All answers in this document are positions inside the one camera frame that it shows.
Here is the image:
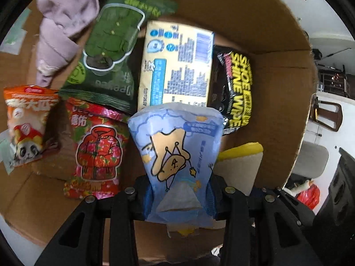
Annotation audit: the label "round yellow sponge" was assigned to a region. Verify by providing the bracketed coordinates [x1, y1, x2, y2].
[215, 142, 264, 196]

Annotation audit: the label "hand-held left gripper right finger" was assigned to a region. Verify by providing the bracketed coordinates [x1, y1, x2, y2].
[207, 173, 323, 266]

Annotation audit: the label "black yellow wipes packet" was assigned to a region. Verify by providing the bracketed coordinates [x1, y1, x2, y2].
[207, 44, 253, 136]

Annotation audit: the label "red plastic bag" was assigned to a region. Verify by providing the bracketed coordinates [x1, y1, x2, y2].
[297, 184, 321, 210]

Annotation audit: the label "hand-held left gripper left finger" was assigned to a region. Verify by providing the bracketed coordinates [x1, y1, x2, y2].
[35, 176, 153, 266]

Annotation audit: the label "brown wooden chair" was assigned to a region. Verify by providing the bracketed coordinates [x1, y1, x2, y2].
[309, 93, 344, 132]

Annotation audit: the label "orange panda snack packet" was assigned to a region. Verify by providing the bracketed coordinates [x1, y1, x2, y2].
[3, 84, 60, 167]

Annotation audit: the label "light blue tissue packet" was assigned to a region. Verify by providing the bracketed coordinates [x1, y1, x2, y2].
[128, 102, 225, 237]

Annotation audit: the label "green wipes packet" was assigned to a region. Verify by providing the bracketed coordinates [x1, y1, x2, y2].
[58, 0, 178, 114]

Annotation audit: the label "purple socks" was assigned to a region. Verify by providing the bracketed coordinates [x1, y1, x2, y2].
[35, 0, 100, 88]

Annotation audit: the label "goose plush toy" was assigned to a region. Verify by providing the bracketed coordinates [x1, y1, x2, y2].
[283, 180, 314, 197]

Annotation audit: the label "cardboard box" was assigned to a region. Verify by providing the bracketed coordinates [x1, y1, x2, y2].
[0, 0, 319, 264]

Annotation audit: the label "white blue tissue pack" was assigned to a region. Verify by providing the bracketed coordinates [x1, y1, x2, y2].
[138, 20, 215, 111]

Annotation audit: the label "red floral packet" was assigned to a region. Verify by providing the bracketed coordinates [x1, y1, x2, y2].
[63, 97, 131, 200]

